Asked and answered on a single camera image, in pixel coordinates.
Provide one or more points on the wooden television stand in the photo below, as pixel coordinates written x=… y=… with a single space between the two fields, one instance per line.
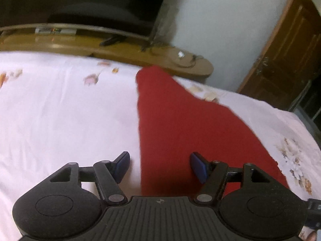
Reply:
x=75 y=44

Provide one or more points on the black flat screen television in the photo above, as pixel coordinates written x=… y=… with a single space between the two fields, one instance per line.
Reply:
x=87 y=2

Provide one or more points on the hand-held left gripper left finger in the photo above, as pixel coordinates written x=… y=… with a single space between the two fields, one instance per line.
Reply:
x=123 y=165

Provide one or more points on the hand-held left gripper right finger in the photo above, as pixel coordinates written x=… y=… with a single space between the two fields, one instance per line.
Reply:
x=199 y=168

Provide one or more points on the small white object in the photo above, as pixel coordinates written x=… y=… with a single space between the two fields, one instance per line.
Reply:
x=180 y=54

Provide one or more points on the red garment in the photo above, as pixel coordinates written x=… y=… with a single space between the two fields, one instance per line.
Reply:
x=175 y=118

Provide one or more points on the floral white bed sheet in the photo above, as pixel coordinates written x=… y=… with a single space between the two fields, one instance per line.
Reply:
x=62 y=105

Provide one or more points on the black television foot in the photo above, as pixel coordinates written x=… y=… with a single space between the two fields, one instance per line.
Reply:
x=111 y=41

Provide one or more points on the brown wooden door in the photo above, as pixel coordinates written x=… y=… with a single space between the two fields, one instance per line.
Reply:
x=288 y=55

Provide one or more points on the metal door latch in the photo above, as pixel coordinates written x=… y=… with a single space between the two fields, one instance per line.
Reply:
x=262 y=65

